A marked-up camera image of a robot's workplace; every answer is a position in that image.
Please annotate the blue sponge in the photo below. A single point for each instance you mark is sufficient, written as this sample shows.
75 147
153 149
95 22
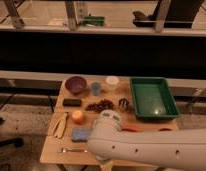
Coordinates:
80 134

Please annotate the blue cup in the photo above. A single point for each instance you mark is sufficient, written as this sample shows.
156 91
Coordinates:
96 88

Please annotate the bunch of dark grapes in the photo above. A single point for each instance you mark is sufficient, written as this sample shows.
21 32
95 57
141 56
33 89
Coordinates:
102 105

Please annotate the banana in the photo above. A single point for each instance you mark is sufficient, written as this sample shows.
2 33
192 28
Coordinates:
59 126

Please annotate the black object on shelf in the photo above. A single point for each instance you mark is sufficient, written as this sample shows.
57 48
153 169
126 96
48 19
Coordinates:
176 14

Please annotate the purple bowl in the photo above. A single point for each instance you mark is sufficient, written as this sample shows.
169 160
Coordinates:
76 84

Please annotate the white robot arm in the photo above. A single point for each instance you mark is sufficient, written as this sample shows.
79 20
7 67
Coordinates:
182 149

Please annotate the green object on shelf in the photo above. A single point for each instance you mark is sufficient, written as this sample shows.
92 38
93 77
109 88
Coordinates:
94 20

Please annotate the red bowl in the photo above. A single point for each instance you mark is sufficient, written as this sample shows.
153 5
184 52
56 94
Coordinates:
164 129

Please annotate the black rectangular block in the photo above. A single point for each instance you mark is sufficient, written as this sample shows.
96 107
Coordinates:
72 102

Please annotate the green plastic tray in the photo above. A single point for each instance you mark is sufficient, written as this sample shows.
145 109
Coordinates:
152 99

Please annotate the orange carrot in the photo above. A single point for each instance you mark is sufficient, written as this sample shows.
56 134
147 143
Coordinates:
131 129

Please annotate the white cup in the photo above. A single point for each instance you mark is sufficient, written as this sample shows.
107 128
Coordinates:
112 82

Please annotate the small metal cup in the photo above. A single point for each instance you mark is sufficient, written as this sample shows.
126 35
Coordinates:
123 105

